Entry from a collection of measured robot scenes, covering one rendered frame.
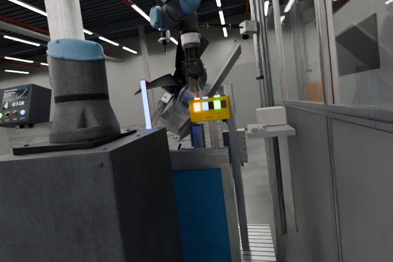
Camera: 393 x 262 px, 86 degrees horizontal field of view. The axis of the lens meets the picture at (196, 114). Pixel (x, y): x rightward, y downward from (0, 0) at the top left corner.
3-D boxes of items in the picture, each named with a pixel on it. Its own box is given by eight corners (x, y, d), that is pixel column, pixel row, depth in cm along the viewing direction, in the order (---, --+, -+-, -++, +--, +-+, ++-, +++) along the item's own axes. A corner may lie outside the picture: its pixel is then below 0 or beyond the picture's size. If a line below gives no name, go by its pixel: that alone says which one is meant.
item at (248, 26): (252, 35, 154) (251, 23, 154) (258, 31, 148) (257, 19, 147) (240, 35, 151) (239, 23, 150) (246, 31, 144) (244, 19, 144)
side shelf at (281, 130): (283, 125, 143) (283, 121, 143) (295, 135, 108) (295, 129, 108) (247, 128, 149) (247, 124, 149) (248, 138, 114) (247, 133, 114)
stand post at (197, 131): (217, 249, 150) (201, 123, 144) (215, 259, 141) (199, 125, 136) (210, 249, 151) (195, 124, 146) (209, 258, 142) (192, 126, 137)
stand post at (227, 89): (250, 251, 144) (231, 83, 138) (250, 261, 136) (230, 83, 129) (243, 251, 145) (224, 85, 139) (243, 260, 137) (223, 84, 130)
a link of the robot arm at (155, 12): (159, -4, 69) (187, 1, 75) (146, 10, 78) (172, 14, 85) (162, 20, 70) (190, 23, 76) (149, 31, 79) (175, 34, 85)
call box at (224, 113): (232, 119, 91) (229, 95, 90) (230, 122, 81) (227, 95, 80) (196, 123, 95) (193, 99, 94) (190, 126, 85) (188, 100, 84)
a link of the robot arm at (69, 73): (53, 95, 42) (44, 27, 41) (52, 100, 53) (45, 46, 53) (114, 92, 49) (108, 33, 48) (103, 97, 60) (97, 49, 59)
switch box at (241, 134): (248, 158, 148) (244, 128, 147) (248, 162, 139) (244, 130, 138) (227, 159, 152) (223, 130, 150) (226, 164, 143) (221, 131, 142)
